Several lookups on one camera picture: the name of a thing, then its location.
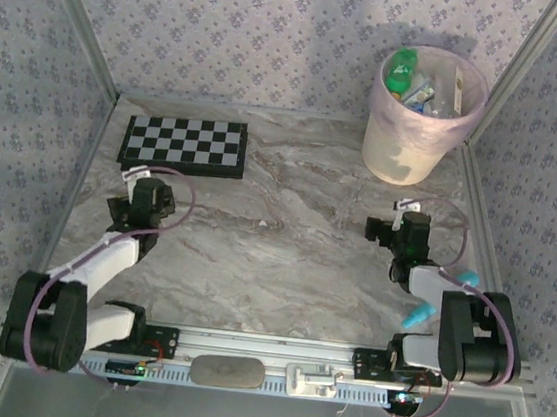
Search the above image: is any aluminium corner post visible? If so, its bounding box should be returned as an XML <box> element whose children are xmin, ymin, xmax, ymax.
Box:
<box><xmin>19</xmin><ymin>0</ymin><xmax>133</xmax><ymax>101</ymax></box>
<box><xmin>463</xmin><ymin>0</ymin><xmax>557</xmax><ymax>157</ymax></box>

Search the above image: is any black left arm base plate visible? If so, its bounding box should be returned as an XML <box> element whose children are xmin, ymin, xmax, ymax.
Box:
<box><xmin>86</xmin><ymin>317</ymin><xmax>181</xmax><ymax>362</ymax></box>

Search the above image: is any left circuit board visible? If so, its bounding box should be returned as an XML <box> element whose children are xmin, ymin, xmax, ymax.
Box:
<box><xmin>103</xmin><ymin>354</ymin><xmax>165</xmax><ymax>383</ymax></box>

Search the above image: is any aluminium mounting rail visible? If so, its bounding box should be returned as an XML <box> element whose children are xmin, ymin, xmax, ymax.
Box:
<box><xmin>0</xmin><ymin>303</ymin><xmax>541</xmax><ymax>403</ymax></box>

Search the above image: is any white plastic bracket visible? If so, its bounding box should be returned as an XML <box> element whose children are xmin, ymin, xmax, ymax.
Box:
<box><xmin>282</xmin><ymin>359</ymin><xmax>345</xmax><ymax>403</ymax></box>

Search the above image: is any cream waste bin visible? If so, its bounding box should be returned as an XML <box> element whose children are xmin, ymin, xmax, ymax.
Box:
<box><xmin>358</xmin><ymin>127</ymin><xmax>447</xmax><ymax>192</ymax></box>

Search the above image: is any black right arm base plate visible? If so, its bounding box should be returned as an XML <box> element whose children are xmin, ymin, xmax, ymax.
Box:
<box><xmin>350</xmin><ymin>346</ymin><xmax>446</xmax><ymax>389</ymax></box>

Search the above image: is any right circuit board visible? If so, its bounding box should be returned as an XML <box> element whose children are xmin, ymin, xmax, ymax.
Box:
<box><xmin>384</xmin><ymin>389</ymin><xmax>424</xmax><ymax>417</ymax></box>

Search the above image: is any green bottle yellow cap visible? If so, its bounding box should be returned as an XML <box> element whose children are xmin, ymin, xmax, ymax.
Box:
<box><xmin>381</xmin><ymin>46</ymin><xmax>422</xmax><ymax>98</ymax></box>

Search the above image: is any grey slotted cable duct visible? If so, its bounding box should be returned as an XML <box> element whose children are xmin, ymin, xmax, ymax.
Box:
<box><xmin>73</xmin><ymin>351</ymin><xmax>393</xmax><ymax>409</ymax></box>

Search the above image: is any tall clear plastic bottle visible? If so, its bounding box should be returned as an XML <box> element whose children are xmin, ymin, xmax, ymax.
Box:
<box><xmin>432</xmin><ymin>60</ymin><xmax>472</xmax><ymax>121</ymax></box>

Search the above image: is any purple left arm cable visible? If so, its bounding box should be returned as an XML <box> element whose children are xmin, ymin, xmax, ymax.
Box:
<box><xmin>20</xmin><ymin>154</ymin><xmax>199</xmax><ymax>394</ymax></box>

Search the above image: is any blue white label bottle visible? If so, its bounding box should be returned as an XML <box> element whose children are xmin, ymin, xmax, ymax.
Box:
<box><xmin>402</xmin><ymin>76</ymin><xmax>438</xmax><ymax>114</ymax></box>

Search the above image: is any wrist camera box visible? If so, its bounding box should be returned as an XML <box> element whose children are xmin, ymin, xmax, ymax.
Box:
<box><xmin>391</xmin><ymin>195</ymin><xmax>422</xmax><ymax>217</ymax></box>
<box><xmin>120</xmin><ymin>164</ymin><xmax>154</xmax><ymax>186</ymax></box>

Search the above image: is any teal plastic tool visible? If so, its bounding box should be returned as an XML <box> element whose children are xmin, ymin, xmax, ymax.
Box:
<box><xmin>400</xmin><ymin>261</ymin><xmax>483</xmax><ymax>338</ymax></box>

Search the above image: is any circuit board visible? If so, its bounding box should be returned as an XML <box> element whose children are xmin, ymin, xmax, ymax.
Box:
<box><xmin>384</xmin><ymin>389</ymin><xmax>424</xmax><ymax>417</ymax></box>
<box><xmin>103</xmin><ymin>354</ymin><xmax>165</xmax><ymax>383</ymax></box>

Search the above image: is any grey oval stone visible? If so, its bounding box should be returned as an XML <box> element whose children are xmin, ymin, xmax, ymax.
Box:
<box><xmin>187</xmin><ymin>351</ymin><xmax>268</xmax><ymax>394</ymax></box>

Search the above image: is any aluminium side rail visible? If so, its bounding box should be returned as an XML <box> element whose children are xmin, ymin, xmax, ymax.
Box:
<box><xmin>13</xmin><ymin>84</ymin><xmax>122</xmax><ymax>318</ymax></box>
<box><xmin>435</xmin><ymin>138</ymin><xmax>539</xmax><ymax>361</ymax></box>

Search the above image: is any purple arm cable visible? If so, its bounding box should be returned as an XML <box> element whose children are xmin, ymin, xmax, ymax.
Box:
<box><xmin>388</xmin><ymin>194</ymin><xmax>536</xmax><ymax>417</ymax></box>
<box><xmin>20</xmin><ymin>154</ymin><xmax>199</xmax><ymax>394</ymax></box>

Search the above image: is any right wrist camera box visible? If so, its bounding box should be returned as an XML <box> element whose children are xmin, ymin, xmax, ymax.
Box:
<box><xmin>391</xmin><ymin>195</ymin><xmax>422</xmax><ymax>217</ymax></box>

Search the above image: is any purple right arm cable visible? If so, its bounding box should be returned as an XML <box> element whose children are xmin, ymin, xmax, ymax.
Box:
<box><xmin>388</xmin><ymin>194</ymin><xmax>536</xmax><ymax>417</ymax></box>

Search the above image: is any pink plastic bin liner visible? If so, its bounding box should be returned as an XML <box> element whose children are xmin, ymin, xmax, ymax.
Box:
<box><xmin>361</xmin><ymin>38</ymin><xmax>494</xmax><ymax>177</ymax></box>

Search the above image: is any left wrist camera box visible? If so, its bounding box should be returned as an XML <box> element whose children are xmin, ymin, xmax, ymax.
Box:
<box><xmin>120</xmin><ymin>164</ymin><xmax>154</xmax><ymax>186</ymax></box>

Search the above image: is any black grey chessboard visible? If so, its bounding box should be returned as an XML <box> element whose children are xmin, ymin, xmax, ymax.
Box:
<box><xmin>114</xmin><ymin>108</ymin><xmax>251</xmax><ymax>184</ymax></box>

